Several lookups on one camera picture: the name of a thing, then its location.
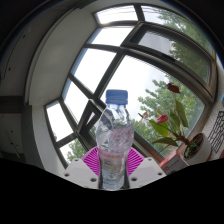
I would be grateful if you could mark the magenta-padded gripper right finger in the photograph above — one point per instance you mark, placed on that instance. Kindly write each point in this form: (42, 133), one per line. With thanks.
(146, 170)

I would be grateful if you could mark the potted anthurium in white pot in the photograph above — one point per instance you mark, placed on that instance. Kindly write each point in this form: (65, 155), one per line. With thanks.
(200, 148)

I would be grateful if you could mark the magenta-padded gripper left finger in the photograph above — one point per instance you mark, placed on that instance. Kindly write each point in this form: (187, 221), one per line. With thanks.
(80, 172)

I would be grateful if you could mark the clear blue-capped water bottle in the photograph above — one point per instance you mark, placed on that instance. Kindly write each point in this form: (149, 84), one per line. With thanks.
(114, 133)

